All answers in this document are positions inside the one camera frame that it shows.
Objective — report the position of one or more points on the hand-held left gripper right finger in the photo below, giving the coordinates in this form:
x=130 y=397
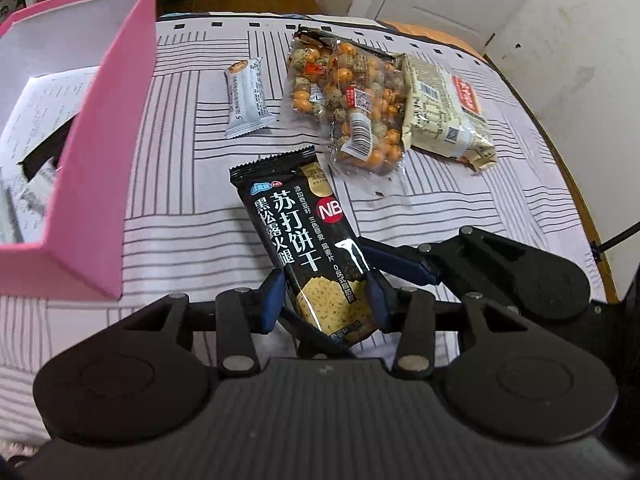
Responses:
x=377 y=302

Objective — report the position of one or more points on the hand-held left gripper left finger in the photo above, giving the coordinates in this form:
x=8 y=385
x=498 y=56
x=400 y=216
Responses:
x=272 y=300

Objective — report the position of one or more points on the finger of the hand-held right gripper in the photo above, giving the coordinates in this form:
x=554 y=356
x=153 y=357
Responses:
x=400 y=262

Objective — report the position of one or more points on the black cracker packet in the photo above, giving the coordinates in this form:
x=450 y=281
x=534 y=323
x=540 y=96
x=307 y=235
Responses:
x=300 y=230

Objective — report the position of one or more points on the beige snack packet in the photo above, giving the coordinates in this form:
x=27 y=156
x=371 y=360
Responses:
x=440 y=105

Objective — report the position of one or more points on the clear bag of orange nuts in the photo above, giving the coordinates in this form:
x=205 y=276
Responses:
x=350 y=90

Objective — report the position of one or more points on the small white snack bar packet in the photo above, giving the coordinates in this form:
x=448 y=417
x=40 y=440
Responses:
x=247 y=100

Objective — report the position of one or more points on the pink cardboard box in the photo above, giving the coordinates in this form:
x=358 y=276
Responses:
x=100 y=185

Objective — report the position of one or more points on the white striped bed sheet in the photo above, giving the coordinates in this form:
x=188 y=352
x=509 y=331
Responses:
x=200 y=185

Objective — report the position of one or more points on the printed paper sheet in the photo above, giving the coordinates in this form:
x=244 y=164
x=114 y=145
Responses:
x=45 y=105

